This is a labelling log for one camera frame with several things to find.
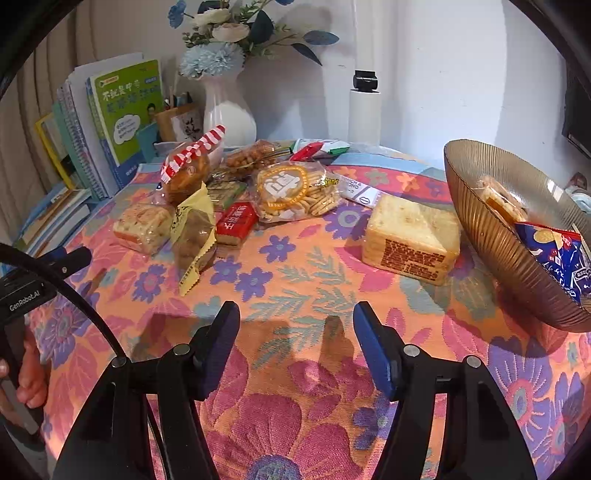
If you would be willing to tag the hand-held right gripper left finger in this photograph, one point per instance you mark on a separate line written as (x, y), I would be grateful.
(220, 341)

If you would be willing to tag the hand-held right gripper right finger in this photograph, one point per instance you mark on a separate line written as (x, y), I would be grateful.
(373, 350)

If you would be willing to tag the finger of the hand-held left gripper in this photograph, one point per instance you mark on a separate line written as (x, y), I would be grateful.
(69, 262)

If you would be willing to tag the small bread cake packet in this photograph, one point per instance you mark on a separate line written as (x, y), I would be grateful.
(143, 226)

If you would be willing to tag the yellow cookie packet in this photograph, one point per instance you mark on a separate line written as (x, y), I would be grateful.
(194, 240)

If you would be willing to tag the toast sandwich packet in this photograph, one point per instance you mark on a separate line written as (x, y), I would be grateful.
(411, 240)

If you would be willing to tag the small red box packet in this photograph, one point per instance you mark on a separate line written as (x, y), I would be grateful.
(235, 224)

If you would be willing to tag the dark green packet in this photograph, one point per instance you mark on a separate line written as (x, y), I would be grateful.
(226, 193)

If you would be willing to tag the red striped bread packet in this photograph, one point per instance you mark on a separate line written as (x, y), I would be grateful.
(187, 168)

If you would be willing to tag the basket of snacks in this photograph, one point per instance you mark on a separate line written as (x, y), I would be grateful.
(498, 258)

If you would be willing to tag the white strip packet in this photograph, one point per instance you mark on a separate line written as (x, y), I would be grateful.
(358, 191)

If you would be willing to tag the round crackers packet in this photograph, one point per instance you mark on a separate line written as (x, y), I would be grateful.
(293, 191)

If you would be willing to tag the glazed nuts packet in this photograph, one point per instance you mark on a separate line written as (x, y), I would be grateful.
(244, 159)

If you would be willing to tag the sandwich cracker packet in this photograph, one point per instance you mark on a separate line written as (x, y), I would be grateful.
(503, 201)

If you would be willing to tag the blue snack packet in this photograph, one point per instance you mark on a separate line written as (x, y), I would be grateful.
(558, 258)

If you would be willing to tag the red stick packet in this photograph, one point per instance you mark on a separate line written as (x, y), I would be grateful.
(307, 151)

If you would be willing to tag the person's left hand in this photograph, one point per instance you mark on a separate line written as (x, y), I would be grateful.
(33, 381)

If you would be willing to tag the stack of flat books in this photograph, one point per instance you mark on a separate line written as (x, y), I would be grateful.
(53, 212)

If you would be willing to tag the floral tablecloth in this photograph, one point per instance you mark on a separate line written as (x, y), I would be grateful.
(295, 286)

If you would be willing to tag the yellow-edged book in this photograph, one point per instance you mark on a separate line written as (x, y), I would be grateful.
(51, 147)

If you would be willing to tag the white spiral notebooks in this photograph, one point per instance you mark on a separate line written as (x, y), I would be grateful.
(81, 129)

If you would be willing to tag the green cover book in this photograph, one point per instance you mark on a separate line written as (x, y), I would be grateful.
(127, 110)

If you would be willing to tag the wooden pen holder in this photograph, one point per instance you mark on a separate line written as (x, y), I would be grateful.
(178, 123)

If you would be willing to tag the row of books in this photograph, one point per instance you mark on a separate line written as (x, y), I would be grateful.
(41, 60)

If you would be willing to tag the white vase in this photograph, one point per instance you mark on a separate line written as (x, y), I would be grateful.
(229, 115)

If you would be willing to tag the white desk lamp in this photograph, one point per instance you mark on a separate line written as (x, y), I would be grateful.
(364, 117)

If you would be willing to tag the blue and white artificial flowers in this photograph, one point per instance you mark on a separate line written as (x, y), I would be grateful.
(235, 37)

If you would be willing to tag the dark monitor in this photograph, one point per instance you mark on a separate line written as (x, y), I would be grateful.
(577, 115)

